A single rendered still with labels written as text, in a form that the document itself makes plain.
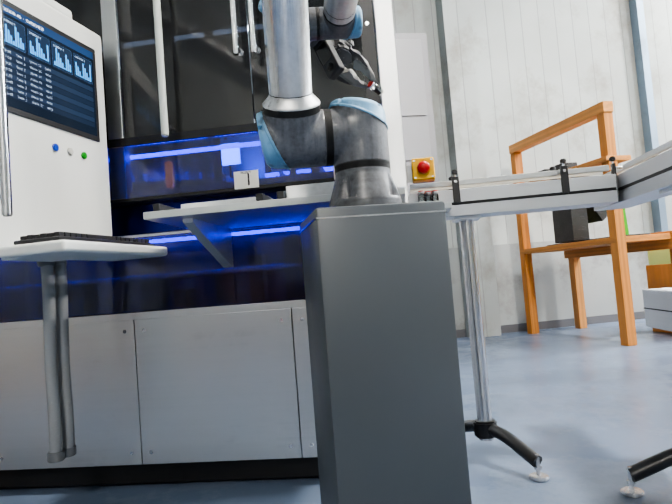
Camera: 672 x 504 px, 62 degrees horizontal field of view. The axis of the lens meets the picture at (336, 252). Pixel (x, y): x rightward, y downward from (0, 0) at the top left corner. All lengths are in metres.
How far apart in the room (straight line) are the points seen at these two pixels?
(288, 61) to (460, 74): 4.95
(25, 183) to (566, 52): 5.93
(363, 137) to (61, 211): 1.02
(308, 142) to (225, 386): 1.06
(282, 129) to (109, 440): 1.37
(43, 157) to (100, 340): 0.66
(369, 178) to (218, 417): 1.13
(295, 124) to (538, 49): 5.69
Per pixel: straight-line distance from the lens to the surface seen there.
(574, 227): 5.27
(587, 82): 6.86
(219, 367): 1.94
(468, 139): 5.82
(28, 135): 1.79
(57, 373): 1.94
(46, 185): 1.80
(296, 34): 1.09
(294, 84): 1.11
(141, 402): 2.07
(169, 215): 1.55
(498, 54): 6.45
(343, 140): 1.13
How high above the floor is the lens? 0.65
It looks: 3 degrees up
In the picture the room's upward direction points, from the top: 5 degrees counter-clockwise
